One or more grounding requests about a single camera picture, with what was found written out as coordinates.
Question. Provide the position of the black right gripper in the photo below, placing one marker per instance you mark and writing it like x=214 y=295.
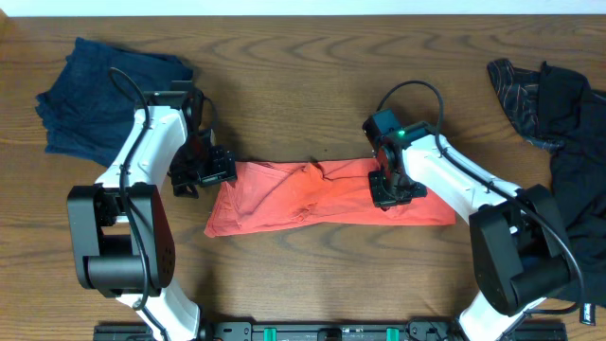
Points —
x=382 y=199

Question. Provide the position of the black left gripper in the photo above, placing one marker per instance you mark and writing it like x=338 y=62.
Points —
x=224 y=170

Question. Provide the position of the orange printed t-shirt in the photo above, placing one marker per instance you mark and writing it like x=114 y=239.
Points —
x=271 y=196

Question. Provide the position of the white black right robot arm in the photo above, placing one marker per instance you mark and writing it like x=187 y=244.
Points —
x=520 y=251

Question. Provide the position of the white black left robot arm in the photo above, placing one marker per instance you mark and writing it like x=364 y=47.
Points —
x=121 y=239

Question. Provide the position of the black clothes pile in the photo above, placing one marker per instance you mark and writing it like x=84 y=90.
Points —
x=557 y=110

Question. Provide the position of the folded navy blue garment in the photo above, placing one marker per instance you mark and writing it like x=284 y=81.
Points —
x=88 y=117

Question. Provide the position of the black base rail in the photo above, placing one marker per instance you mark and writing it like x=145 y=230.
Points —
x=331 y=331

